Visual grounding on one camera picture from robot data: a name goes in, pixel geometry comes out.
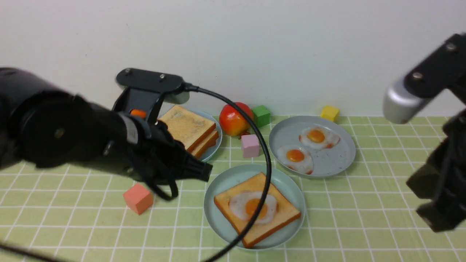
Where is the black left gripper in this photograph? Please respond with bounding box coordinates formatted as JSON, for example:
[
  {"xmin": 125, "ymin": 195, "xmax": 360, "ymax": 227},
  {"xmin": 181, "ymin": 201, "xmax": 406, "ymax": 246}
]
[{"xmin": 120, "ymin": 113, "xmax": 213, "ymax": 182}]

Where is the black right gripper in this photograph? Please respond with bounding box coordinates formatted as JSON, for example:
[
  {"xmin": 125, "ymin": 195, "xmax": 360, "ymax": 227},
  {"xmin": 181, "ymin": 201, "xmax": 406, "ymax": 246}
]
[{"xmin": 406, "ymin": 111, "xmax": 466, "ymax": 233}]

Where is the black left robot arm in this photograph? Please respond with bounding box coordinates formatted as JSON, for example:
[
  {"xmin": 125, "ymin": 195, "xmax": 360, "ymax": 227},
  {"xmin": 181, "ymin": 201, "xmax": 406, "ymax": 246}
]
[{"xmin": 1, "ymin": 67, "xmax": 212, "ymax": 185}]

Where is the light blue bread plate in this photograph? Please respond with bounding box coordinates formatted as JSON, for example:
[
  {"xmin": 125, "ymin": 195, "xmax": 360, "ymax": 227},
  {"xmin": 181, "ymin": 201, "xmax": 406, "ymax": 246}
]
[{"xmin": 157, "ymin": 108, "xmax": 223, "ymax": 162}]

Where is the red yellow apple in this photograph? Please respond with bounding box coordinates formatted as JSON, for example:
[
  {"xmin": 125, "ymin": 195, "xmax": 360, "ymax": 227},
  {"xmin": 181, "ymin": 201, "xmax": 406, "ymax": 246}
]
[{"xmin": 219, "ymin": 104, "xmax": 251, "ymax": 136}]

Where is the pink cube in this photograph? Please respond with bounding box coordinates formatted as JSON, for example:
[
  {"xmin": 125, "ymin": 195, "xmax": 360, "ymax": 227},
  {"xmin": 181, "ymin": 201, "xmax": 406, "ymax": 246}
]
[{"xmin": 241, "ymin": 134, "xmax": 261, "ymax": 159}]

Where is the salmon red cube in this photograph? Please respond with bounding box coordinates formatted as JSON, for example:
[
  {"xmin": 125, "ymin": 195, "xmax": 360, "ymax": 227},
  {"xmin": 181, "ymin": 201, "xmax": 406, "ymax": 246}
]
[{"xmin": 123, "ymin": 183, "xmax": 154, "ymax": 215}]

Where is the orange fruit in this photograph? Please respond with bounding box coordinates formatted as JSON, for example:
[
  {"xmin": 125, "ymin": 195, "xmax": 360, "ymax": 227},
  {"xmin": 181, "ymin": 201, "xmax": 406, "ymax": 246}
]
[{"xmin": 130, "ymin": 109, "xmax": 147, "ymax": 119}]

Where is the green cube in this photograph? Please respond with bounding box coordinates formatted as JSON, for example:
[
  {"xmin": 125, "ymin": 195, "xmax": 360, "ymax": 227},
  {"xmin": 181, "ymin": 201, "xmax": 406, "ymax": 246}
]
[{"xmin": 251, "ymin": 105, "xmax": 271, "ymax": 127}]

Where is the teal front plate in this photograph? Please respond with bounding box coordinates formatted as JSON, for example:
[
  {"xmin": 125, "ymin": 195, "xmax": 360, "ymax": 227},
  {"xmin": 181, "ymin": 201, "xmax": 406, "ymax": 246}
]
[{"xmin": 204, "ymin": 164, "xmax": 306, "ymax": 250}]

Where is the grey egg plate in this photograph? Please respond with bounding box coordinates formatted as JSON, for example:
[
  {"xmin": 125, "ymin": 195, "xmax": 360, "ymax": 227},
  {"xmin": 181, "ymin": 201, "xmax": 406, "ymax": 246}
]
[{"xmin": 269, "ymin": 116, "xmax": 356, "ymax": 179}]

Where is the yellow cube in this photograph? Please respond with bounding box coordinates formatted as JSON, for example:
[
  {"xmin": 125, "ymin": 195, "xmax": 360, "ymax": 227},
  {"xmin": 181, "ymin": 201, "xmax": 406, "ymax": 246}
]
[{"xmin": 320, "ymin": 106, "xmax": 340, "ymax": 123}]

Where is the black left camera cable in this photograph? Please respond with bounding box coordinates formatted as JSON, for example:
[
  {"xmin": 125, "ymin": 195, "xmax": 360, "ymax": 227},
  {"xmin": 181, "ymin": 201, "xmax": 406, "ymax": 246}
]
[{"xmin": 182, "ymin": 83, "xmax": 273, "ymax": 262}]

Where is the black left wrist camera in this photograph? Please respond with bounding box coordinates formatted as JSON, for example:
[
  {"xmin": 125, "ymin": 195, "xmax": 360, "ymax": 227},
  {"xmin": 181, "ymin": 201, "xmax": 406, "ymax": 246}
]
[{"xmin": 112, "ymin": 68, "xmax": 190, "ymax": 124}]

